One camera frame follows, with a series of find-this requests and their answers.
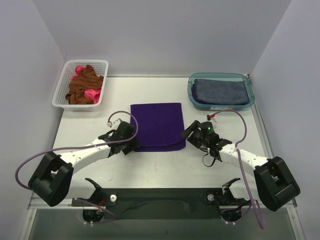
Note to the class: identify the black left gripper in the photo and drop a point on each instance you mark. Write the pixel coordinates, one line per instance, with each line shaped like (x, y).
(131, 146)

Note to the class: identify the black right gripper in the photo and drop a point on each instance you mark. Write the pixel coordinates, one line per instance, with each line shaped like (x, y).
(191, 133)

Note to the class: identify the purple towel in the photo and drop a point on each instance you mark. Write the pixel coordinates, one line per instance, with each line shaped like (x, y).
(193, 92)
(159, 126)

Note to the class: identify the grey towel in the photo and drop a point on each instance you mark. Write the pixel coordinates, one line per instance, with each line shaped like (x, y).
(220, 92)

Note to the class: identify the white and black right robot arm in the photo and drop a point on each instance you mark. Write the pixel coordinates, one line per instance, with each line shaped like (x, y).
(273, 184)

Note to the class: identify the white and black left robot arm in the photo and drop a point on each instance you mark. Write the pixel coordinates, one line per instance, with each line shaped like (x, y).
(52, 180)

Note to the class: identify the teal plastic bin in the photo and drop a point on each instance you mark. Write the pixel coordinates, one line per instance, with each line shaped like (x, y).
(219, 76)

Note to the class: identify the pink red cloth in basket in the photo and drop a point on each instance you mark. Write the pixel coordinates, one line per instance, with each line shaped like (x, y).
(91, 93)

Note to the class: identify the brown cloth in basket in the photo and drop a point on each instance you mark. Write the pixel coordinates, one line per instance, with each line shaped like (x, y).
(82, 82)

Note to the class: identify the white plastic laundry basket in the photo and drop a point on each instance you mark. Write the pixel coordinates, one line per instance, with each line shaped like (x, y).
(62, 88)

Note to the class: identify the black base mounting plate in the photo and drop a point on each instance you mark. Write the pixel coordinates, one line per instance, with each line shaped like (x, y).
(160, 204)

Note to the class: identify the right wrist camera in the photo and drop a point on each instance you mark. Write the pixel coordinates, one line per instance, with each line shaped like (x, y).
(206, 128)

